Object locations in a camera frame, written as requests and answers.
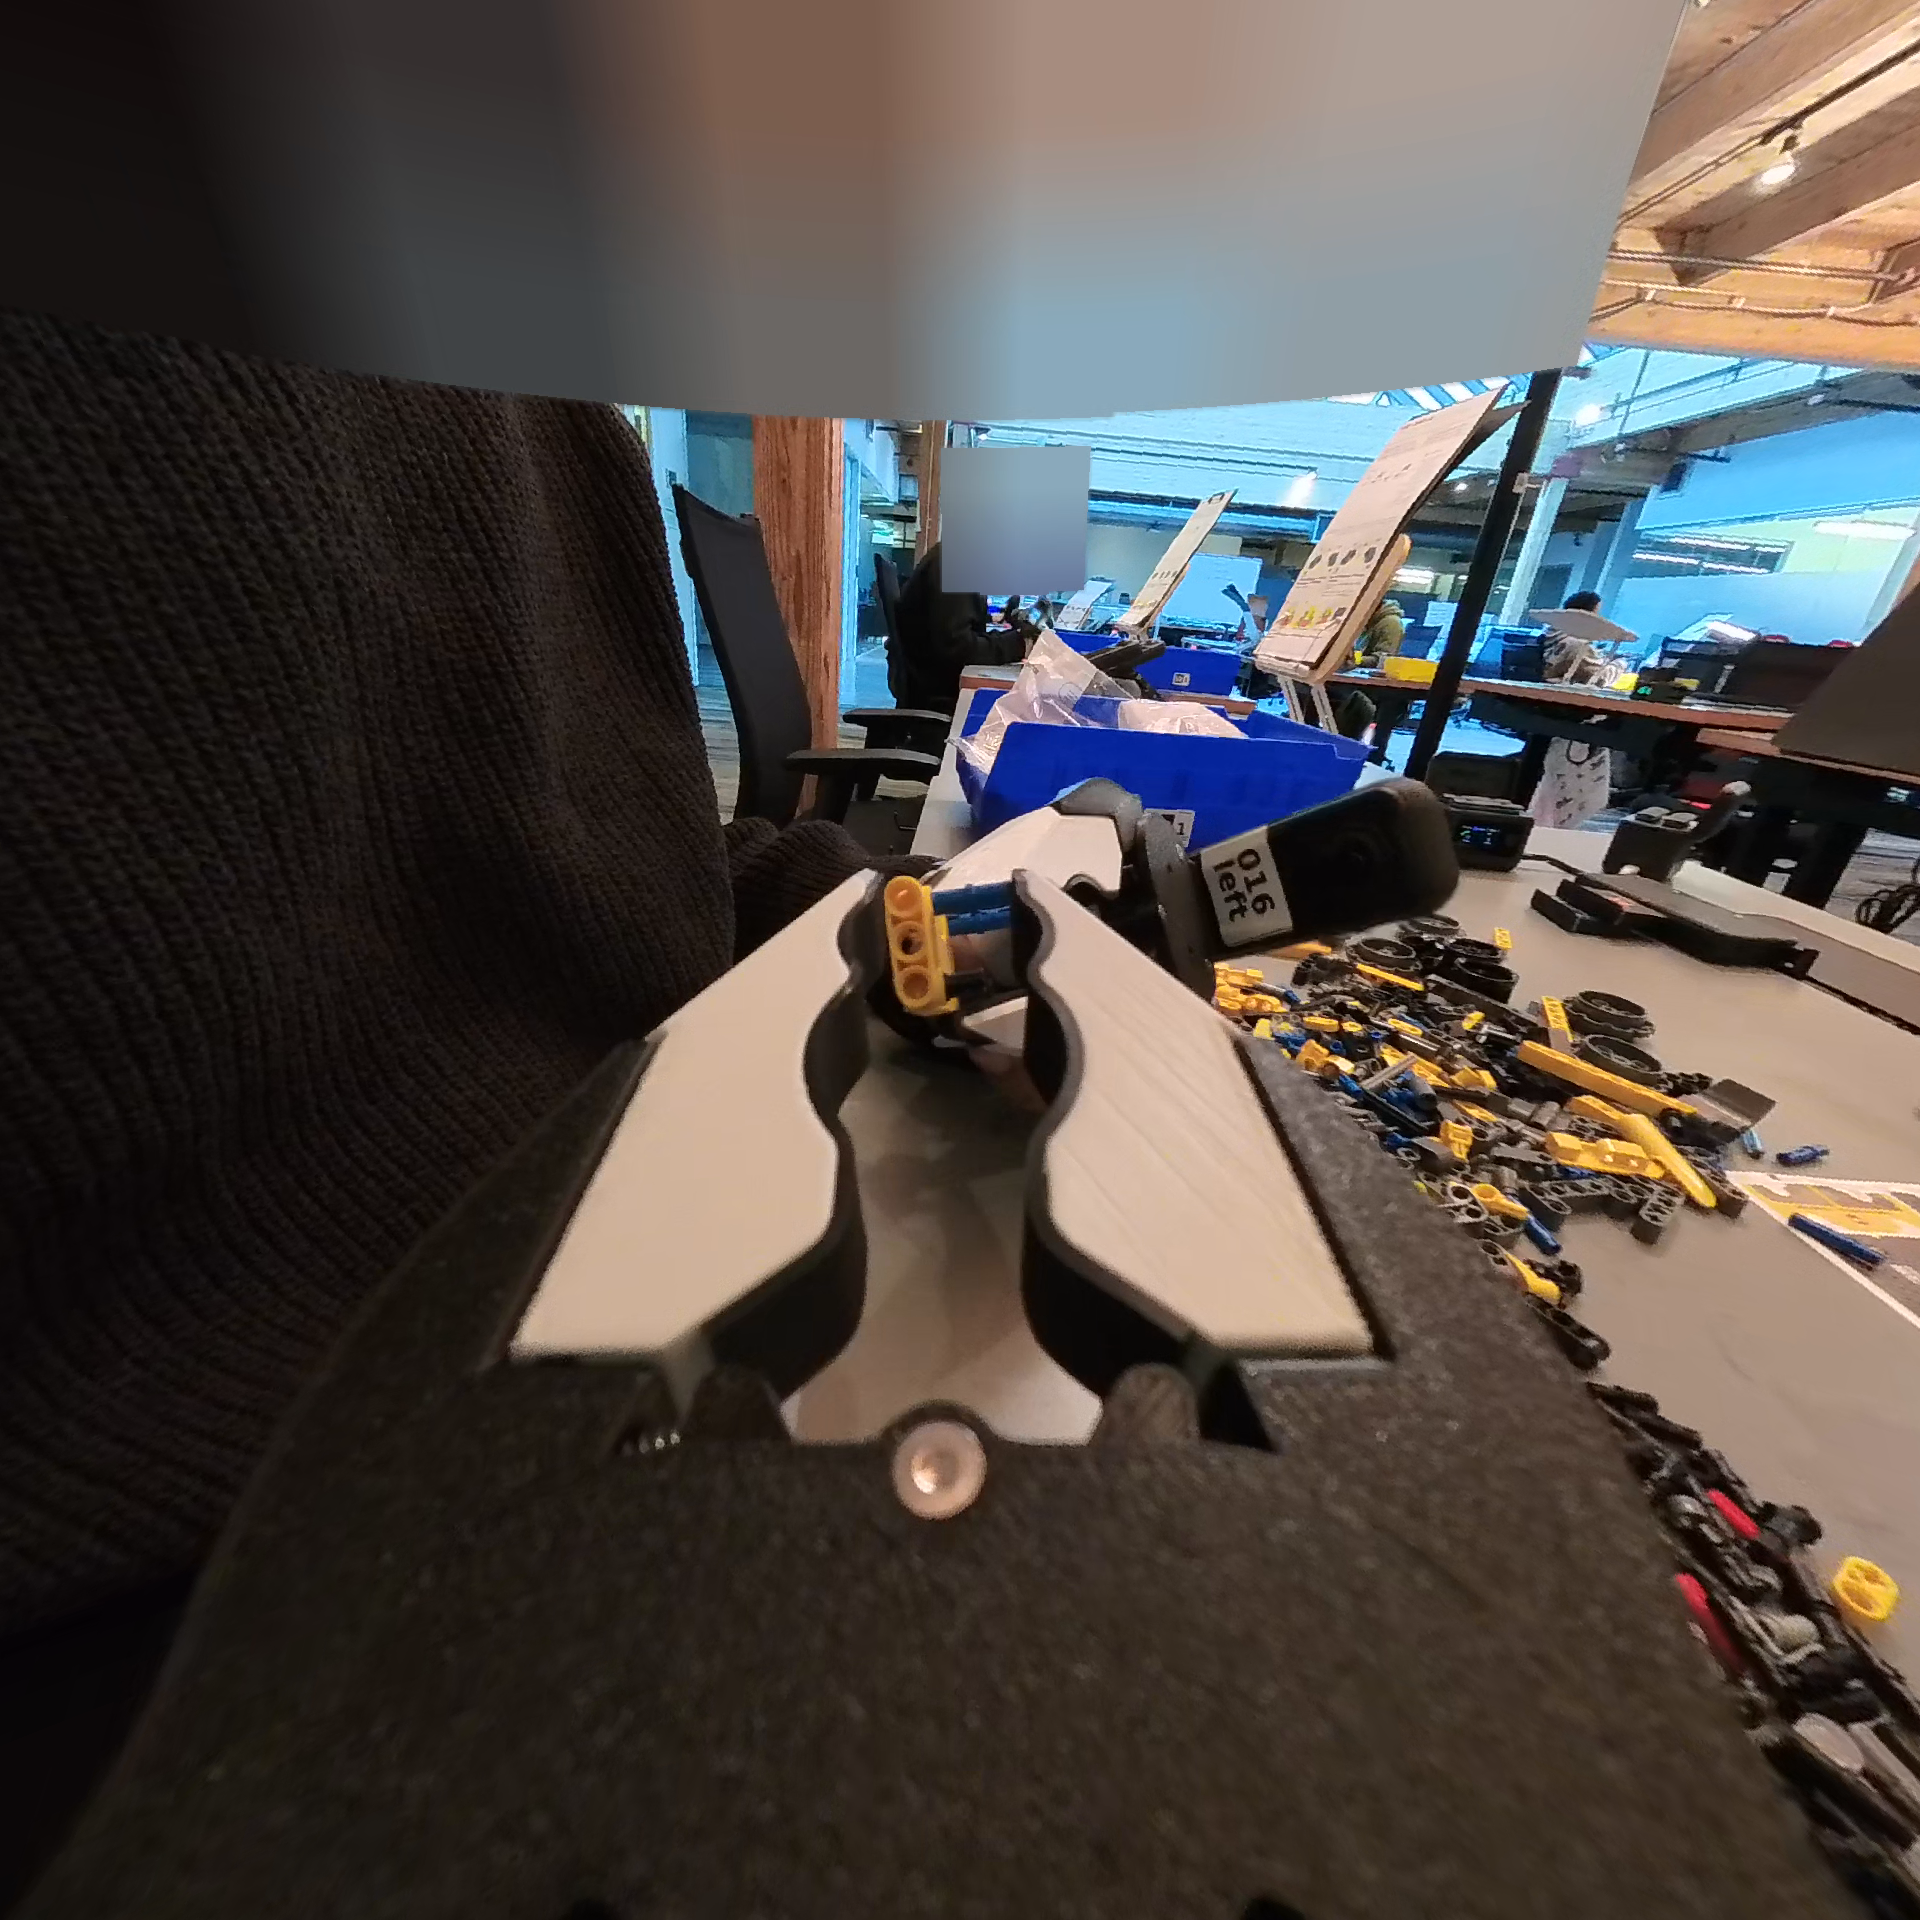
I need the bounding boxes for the black flat device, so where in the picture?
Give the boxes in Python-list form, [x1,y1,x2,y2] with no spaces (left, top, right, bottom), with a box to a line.
[1528,872,1820,980]

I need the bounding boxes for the small display board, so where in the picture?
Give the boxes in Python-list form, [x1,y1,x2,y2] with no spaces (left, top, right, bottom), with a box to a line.
[1118,492,1239,633]

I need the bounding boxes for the pile of small black pins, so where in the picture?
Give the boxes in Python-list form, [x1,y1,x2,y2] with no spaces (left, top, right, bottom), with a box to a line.
[1591,1380,1920,1906]

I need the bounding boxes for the black office chair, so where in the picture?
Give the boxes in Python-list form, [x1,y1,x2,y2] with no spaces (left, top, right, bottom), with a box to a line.
[670,483,952,827]

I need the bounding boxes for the large display board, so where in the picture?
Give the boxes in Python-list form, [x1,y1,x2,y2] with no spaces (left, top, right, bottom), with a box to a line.
[1253,381,1512,683]

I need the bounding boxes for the black pole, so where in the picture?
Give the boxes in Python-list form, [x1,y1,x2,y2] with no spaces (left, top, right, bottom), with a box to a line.
[1401,369,1568,781]

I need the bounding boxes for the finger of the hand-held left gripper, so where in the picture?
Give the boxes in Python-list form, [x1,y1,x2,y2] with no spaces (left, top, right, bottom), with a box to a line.
[907,808,1127,903]
[873,983,1051,1063]

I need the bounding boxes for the yellow brick panel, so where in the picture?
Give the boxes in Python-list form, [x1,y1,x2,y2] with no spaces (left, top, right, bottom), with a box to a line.
[883,874,1024,1015]

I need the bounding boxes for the person's left forearm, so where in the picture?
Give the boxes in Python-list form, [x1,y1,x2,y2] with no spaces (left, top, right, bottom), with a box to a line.
[725,816,921,977]

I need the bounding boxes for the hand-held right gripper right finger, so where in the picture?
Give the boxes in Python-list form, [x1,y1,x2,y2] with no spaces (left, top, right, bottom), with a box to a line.
[1013,874,1374,1404]

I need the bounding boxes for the clear plastic bag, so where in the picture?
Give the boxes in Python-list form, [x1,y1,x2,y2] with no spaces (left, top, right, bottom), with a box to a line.
[990,626,1254,745]

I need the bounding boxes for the pile of mixed toy bricks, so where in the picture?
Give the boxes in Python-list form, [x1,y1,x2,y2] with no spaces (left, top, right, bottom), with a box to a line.
[1211,941,1832,1369]

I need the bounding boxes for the group of black toy tyres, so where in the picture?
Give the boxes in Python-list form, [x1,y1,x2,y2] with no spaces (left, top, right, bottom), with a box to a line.
[1342,919,1671,1088]

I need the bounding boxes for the yellow sticker sheet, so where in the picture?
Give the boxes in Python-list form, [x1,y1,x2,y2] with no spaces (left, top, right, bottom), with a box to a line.
[1726,1171,1920,1329]

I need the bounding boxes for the wooden pillar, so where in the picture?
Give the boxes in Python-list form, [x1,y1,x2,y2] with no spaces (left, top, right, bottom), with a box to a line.
[750,416,847,720]

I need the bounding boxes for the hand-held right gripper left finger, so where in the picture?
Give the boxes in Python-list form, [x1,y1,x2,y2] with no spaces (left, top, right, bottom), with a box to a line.
[509,872,886,1384]

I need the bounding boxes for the blue storage bin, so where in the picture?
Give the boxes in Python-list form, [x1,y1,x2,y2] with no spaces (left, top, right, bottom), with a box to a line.
[955,689,1372,859]

